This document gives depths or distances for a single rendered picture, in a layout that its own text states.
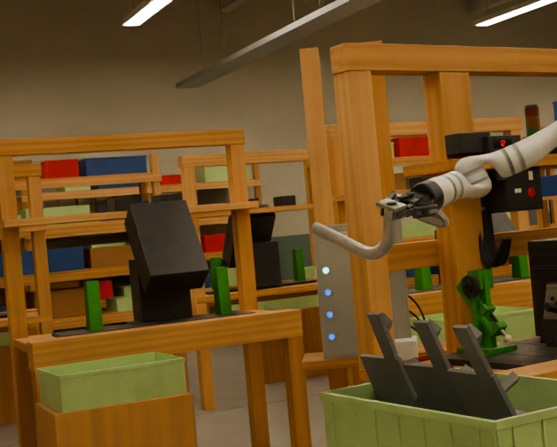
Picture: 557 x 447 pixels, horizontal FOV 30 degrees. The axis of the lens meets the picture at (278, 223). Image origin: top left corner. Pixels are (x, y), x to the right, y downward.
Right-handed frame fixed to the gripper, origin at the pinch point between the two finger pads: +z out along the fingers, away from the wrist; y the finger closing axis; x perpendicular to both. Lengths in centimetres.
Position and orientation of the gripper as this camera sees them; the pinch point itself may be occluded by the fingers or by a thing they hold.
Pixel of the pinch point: (392, 211)
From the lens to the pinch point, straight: 232.8
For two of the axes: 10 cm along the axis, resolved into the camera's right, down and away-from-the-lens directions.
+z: -7.1, 2.8, -6.5
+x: 0.0, 9.2, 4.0
